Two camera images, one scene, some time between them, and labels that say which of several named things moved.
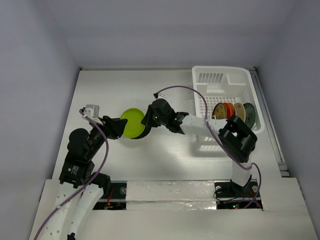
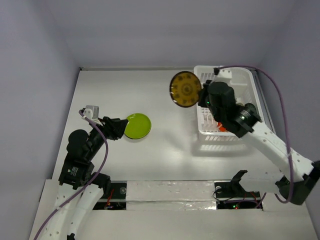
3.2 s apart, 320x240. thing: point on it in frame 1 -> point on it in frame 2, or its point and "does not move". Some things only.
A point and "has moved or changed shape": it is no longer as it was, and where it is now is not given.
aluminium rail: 283,169 does not move
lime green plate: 133,127 has moved or changed shape
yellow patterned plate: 220,111 has moved or changed shape
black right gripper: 149,116 -> 205,94
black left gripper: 114,126 does not move
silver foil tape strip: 186,195 does not move
